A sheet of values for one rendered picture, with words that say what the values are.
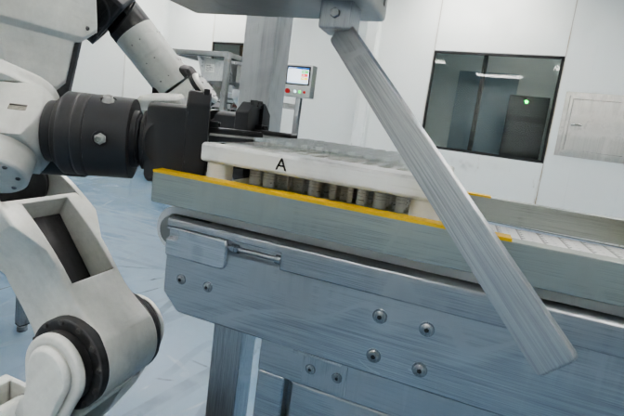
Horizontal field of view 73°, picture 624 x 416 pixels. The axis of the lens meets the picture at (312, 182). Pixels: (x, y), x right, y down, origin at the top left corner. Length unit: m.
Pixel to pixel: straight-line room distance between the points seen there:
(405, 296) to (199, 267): 0.21
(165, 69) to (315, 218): 0.68
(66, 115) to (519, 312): 0.42
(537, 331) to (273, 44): 0.58
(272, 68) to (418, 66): 4.85
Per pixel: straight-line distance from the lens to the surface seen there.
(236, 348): 0.83
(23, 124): 0.50
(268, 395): 0.52
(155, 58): 1.00
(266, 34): 0.73
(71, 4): 0.88
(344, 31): 0.39
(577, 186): 5.38
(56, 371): 0.75
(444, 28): 5.56
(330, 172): 0.39
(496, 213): 0.63
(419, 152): 0.30
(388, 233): 0.36
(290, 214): 0.39
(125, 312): 0.78
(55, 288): 0.78
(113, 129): 0.47
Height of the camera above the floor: 0.96
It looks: 8 degrees down
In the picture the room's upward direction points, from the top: 7 degrees clockwise
